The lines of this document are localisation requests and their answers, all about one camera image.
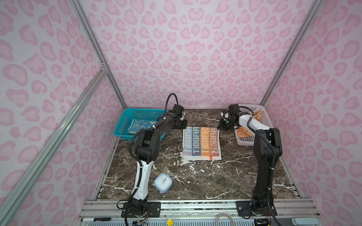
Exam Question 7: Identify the white plastic basket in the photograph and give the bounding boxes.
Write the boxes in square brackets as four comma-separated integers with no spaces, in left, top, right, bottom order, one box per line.
[234,104,273,146]

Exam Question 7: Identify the striped rabbit text towel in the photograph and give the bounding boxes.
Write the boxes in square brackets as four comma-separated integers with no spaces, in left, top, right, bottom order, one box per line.
[182,127,222,161]

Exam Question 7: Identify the blue bunny pattern towel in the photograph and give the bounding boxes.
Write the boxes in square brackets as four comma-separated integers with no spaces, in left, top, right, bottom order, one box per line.
[128,119,156,134]

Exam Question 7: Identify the teal plastic basket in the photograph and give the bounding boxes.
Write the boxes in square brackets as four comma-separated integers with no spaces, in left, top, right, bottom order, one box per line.
[113,108,165,140]

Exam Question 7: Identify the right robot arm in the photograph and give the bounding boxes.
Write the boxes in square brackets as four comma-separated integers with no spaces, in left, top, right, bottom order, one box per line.
[218,111,282,219]

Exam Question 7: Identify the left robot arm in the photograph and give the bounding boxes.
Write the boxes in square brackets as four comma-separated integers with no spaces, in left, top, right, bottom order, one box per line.
[123,110,187,218]

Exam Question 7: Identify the orange white towel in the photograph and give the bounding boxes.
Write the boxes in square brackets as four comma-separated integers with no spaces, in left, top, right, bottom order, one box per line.
[237,109,264,138]

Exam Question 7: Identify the light blue alarm clock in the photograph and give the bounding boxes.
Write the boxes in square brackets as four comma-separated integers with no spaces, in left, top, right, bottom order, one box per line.
[154,173,173,194]

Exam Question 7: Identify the yellow cap object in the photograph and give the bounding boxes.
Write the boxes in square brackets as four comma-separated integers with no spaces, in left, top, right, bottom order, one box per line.
[167,219,173,226]

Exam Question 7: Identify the clear tube loop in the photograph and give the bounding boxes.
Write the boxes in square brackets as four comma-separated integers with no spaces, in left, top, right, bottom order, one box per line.
[215,213,236,226]

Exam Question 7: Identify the white grey device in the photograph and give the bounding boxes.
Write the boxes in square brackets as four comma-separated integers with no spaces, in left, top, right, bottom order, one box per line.
[291,218,320,226]

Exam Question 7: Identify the black white marker pen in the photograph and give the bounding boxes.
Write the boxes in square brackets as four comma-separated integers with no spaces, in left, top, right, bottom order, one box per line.
[81,217,112,222]

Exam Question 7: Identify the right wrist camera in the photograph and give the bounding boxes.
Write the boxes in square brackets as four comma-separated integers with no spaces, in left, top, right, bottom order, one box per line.
[221,104,240,119]

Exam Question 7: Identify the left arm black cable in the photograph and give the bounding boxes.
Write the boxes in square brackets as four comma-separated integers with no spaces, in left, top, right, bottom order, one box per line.
[124,93,179,226]

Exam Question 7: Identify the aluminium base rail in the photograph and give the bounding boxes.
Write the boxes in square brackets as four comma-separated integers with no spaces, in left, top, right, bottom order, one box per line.
[77,198,324,226]

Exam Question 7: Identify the right aluminium corner post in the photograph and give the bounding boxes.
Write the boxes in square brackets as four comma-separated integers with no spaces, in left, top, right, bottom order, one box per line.
[260,0,324,106]

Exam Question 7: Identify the diagonal aluminium frame bar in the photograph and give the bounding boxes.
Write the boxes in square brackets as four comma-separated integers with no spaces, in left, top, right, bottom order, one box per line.
[1,69,108,226]

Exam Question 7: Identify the aluminium corner frame post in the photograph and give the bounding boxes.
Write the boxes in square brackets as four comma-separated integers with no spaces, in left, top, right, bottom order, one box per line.
[69,0,127,109]

